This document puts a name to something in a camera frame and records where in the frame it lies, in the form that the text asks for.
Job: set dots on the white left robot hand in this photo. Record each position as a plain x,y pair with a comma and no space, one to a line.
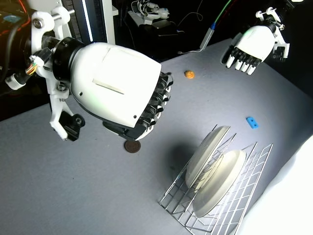
256,41

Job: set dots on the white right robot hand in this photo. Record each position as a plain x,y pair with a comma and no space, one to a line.
110,80

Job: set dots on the white plate dark rim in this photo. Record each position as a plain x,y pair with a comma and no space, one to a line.
205,156
220,186

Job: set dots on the white cabinet blue light strip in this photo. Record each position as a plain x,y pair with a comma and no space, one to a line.
97,19

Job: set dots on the brown round cookie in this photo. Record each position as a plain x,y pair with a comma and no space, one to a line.
132,146

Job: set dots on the black box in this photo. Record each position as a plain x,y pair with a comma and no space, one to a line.
161,28

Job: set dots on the orange swirl toy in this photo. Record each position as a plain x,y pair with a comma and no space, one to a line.
189,74

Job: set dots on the blue block two holes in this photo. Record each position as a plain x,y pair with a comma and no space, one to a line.
252,122

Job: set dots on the spare white robot hand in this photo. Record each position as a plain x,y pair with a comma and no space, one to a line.
154,12

